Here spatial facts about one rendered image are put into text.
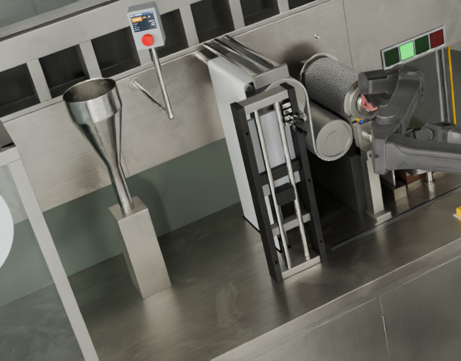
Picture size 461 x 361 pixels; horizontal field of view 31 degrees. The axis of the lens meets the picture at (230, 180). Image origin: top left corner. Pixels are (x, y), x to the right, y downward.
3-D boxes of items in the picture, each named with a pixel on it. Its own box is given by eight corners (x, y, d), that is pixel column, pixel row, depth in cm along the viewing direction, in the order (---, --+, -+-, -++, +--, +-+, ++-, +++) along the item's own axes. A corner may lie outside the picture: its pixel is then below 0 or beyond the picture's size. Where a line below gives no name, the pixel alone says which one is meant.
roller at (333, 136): (320, 165, 238) (312, 129, 233) (278, 135, 260) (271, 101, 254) (355, 150, 242) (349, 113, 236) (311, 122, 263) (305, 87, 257)
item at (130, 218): (138, 307, 236) (77, 130, 208) (122, 283, 247) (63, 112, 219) (183, 286, 239) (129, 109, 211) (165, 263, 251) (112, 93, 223)
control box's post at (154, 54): (169, 118, 216) (150, 46, 206) (167, 116, 218) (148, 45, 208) (175, 116, 217) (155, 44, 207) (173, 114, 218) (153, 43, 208)
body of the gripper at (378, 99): (404, 96, 223) (416, 86, 216) (372, 109, 220) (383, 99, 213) (393, 74, 224) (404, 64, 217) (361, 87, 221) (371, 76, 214)
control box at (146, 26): (136, 54, 204) (125, 15, 199) (138, 44, 210) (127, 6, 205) (164, 48, 203) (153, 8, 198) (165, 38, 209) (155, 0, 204)
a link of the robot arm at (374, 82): (421, 104, 206) (422, 70, 203) (378, 112, 204) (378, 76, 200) (398, 92, 217) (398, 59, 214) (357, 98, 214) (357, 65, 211)
